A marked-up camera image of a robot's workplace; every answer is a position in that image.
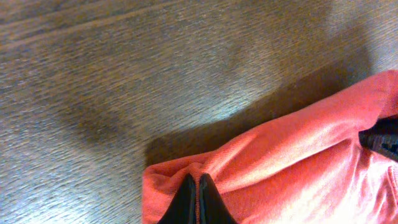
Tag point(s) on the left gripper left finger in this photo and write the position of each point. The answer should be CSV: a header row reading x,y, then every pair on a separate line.
x,y
182,209

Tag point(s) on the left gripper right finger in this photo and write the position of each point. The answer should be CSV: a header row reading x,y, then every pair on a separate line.
x,y
212,208

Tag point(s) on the orange soccer t-shirt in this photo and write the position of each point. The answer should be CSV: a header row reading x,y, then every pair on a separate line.
x,y
306,167

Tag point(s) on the dark navy folded garment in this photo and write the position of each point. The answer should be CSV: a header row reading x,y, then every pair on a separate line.
x,y
381,138

